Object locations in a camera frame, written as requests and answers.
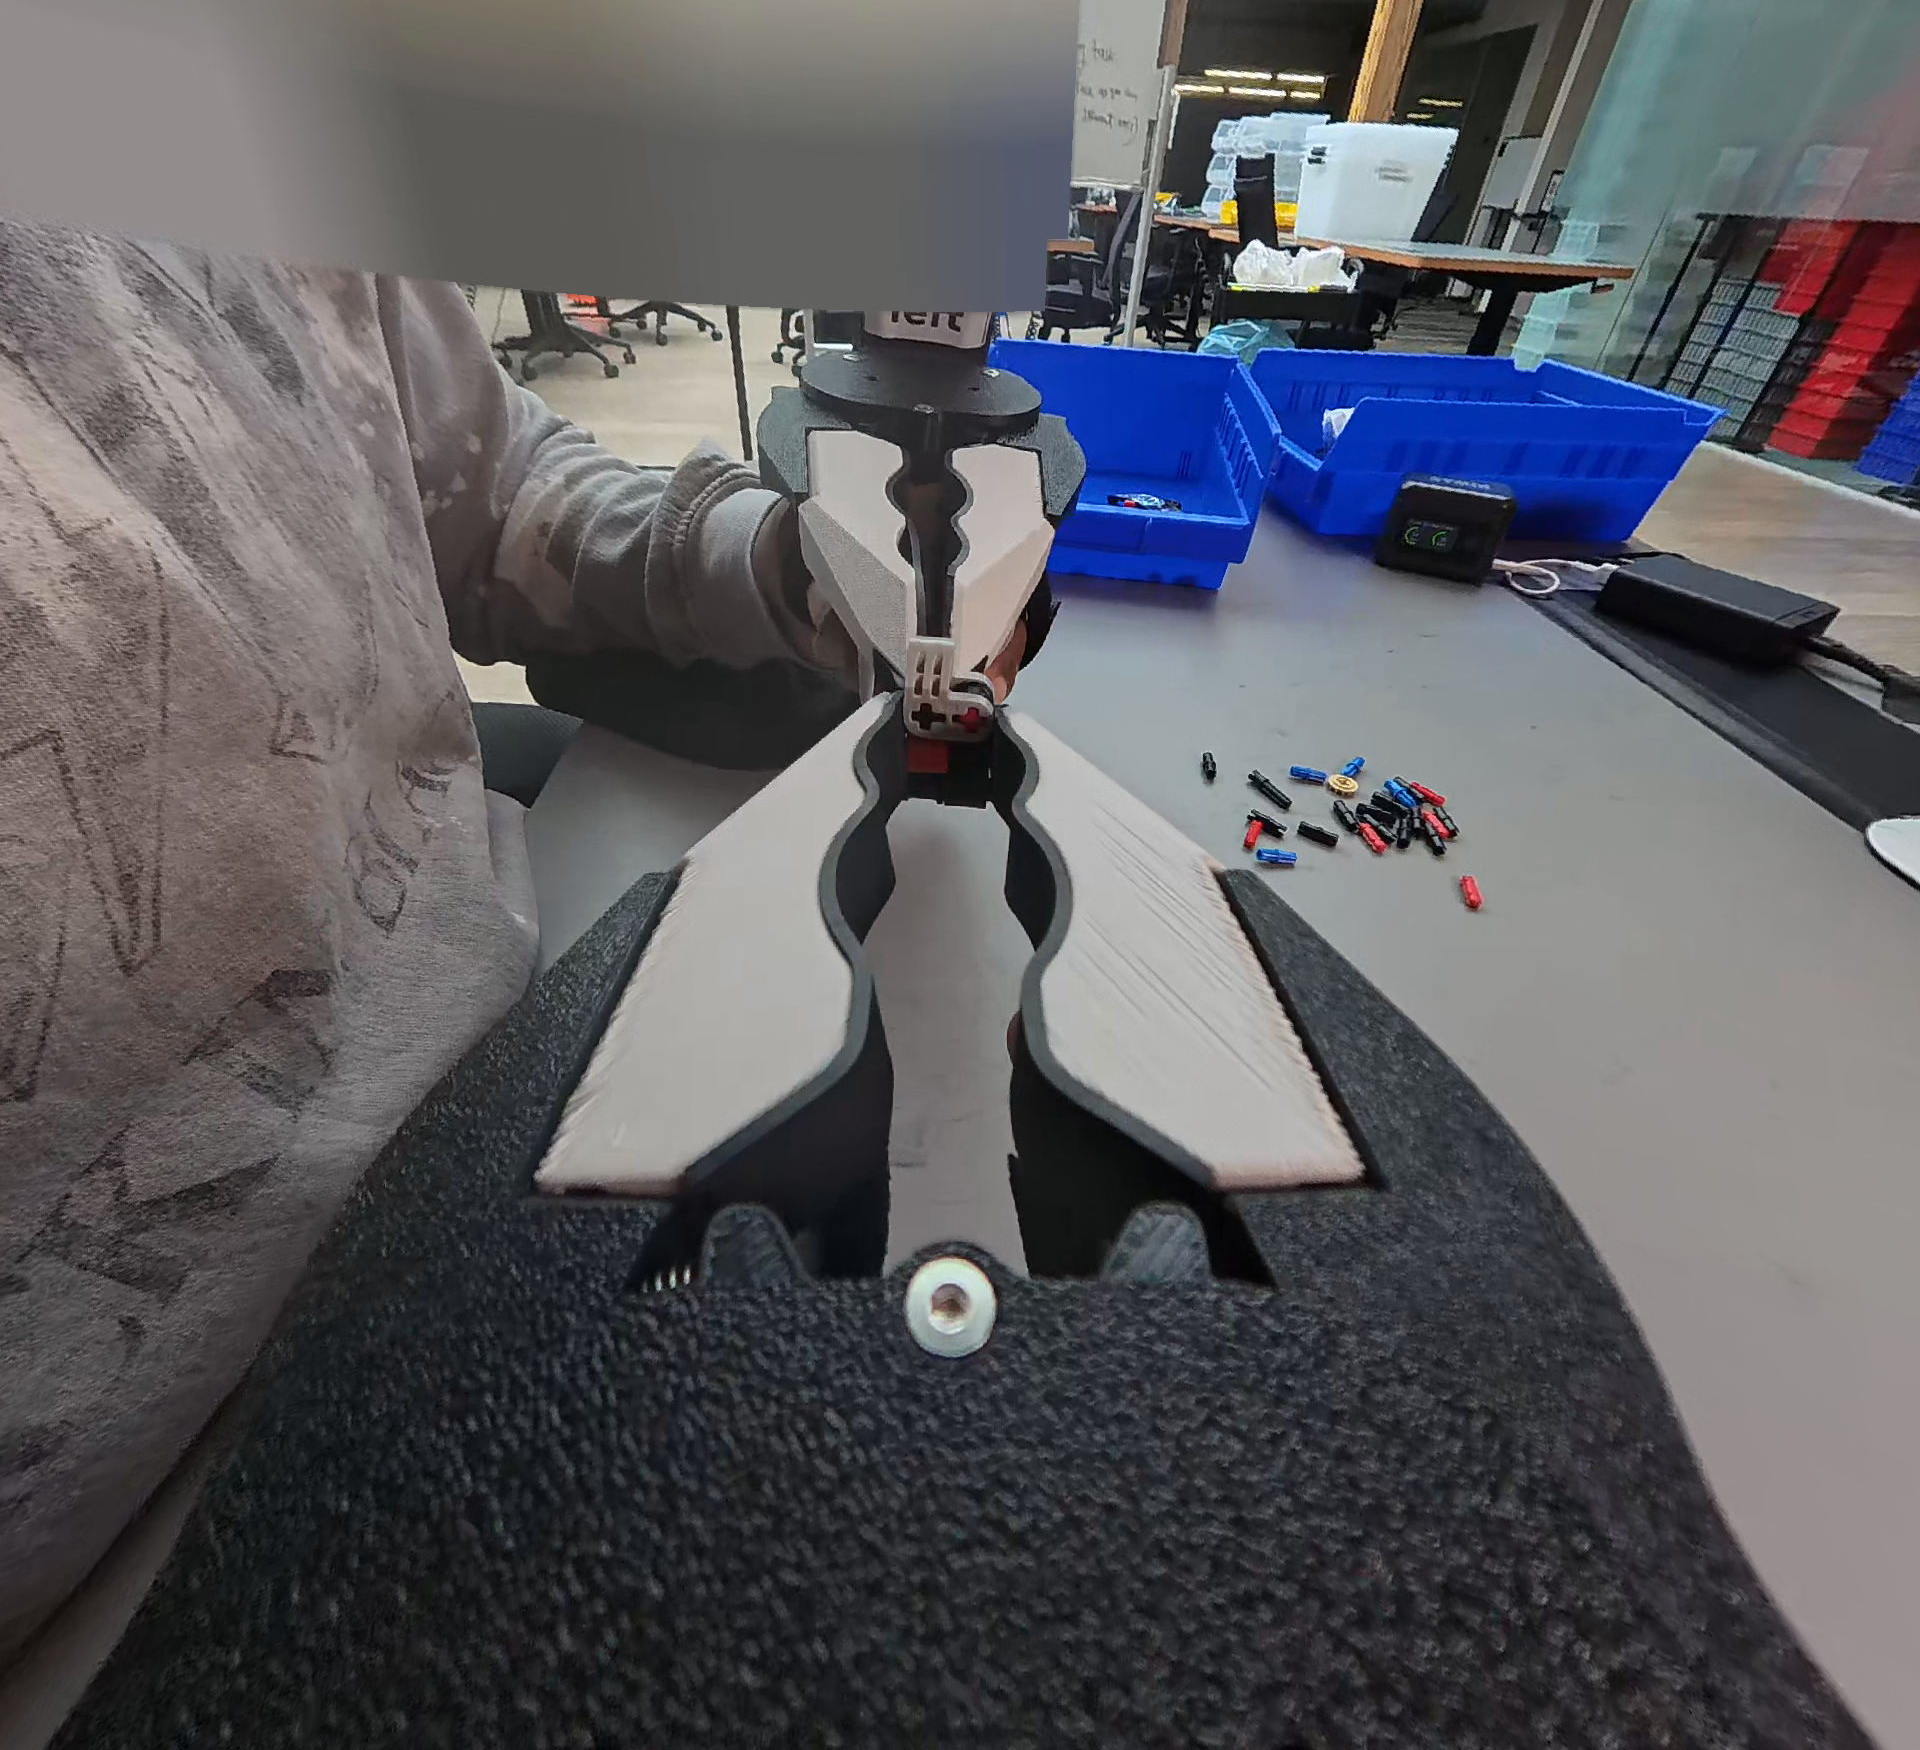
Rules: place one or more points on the black stand pole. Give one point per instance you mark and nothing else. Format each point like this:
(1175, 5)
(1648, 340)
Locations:
(738, 385)

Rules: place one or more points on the grey desk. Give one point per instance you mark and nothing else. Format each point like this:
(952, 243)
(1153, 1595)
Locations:
(1501, 1030)

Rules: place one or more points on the pile of small connector pins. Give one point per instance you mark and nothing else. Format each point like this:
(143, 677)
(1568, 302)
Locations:
(1389, 822)

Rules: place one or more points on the black charger with green display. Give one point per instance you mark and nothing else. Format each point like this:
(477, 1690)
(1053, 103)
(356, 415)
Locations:
(1449, 532)

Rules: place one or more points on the person's left hand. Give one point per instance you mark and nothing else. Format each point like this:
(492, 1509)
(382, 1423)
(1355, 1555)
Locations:
(784, 564)

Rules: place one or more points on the black office chair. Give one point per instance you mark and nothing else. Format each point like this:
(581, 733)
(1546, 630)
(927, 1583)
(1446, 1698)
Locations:
(525, 753)
(564, 340)
(661, 316)
(1088, 272)

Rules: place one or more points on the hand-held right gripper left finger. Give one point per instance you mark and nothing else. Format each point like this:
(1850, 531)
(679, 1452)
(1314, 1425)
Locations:
(704, 1030)

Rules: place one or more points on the white plastic bags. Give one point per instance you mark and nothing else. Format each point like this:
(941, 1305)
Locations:
(1289, 264)

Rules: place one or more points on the long blue plastic bin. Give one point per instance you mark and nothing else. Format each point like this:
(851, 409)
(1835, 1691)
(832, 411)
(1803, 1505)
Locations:
(1501, 475)

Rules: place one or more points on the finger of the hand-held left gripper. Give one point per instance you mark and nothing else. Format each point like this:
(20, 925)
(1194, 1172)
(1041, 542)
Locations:
(856, 535)
(1010, 535)

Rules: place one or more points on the teal plastic bag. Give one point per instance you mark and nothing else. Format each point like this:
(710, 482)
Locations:
(1243, 338)

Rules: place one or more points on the black power adapter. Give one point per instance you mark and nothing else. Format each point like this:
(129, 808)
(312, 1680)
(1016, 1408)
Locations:
(1717, 610)

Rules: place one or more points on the person's left forearm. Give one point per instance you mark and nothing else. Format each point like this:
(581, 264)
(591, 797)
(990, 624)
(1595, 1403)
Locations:
(599, 535)

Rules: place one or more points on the white plastic bag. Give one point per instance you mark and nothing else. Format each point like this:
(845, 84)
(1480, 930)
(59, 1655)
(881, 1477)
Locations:
(1336, 429)

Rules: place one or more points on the white book stand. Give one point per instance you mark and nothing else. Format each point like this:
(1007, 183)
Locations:
(1899, 849)

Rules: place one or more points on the small grey toy brick assembly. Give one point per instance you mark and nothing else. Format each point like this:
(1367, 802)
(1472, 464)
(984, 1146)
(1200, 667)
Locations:
(960, 718)

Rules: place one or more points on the stacks of coloured storage bins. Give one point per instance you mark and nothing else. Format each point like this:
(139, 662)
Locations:
(1830, 340)

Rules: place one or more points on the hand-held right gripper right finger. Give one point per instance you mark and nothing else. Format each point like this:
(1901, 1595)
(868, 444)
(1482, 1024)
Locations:
(1184, 1030)

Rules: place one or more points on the stack of clear storage boxes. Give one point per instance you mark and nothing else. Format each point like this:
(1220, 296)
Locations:
(1373, 175)

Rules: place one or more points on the wooden top table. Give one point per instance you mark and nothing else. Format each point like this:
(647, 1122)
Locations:
(1501, 258)

